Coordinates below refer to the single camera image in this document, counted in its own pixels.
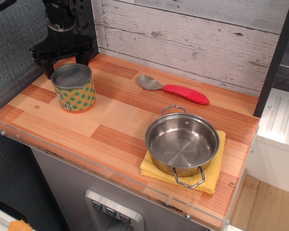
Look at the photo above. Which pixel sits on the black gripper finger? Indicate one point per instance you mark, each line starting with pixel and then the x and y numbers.
pixel 48 67
pixel 84 57

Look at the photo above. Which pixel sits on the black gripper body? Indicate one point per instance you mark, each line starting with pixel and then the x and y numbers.
pixel 57 45

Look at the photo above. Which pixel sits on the green orange checkered can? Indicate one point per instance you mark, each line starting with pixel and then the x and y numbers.
pixel 74 87

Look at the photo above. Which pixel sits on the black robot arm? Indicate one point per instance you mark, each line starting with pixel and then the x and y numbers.
pixel 65 19

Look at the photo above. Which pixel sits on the silver steel pan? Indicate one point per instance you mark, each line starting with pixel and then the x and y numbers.
pixel 182 145

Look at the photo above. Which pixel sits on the clear acrylic edge guard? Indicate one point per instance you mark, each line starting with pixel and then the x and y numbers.
pixel 114 151

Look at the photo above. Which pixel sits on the silver dispenser panel with buttons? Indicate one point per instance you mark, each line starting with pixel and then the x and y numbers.
pixel 109 215

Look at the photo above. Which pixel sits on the orange object at corner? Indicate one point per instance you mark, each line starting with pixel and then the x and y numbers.
pixel 19 225

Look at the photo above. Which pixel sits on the yellow folded cloth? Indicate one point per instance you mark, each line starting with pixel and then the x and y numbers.
pixel 211 172

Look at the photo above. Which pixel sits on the white toy sink counter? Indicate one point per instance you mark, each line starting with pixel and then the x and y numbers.
pixel 268 160

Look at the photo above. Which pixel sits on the dark left cabinet post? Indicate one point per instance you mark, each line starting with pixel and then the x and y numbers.
pixel 84 30

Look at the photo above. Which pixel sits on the dark cabinet post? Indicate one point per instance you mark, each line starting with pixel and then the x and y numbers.
pixel 84 30
pixel 273 68

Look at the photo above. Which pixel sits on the red handled metal spoon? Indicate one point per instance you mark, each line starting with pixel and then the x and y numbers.
pixel 150 83

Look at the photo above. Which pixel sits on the dark right cabinet post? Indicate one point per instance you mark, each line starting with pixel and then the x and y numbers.
pixel 273 68

